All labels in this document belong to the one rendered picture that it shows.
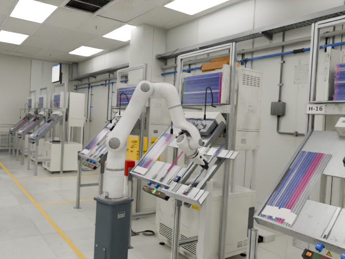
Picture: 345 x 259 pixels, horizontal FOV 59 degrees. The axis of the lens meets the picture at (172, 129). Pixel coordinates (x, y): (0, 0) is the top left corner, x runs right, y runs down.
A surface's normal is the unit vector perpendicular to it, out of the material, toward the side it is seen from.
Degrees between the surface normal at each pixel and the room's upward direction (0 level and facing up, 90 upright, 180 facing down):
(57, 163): 90
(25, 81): 90
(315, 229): 44
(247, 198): 90
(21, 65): 90
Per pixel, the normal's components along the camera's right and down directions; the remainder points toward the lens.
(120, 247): 0.76, 0.06
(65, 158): 0.58, 0.05
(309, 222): -0.53, -0.73
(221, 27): -0.81, -0.03
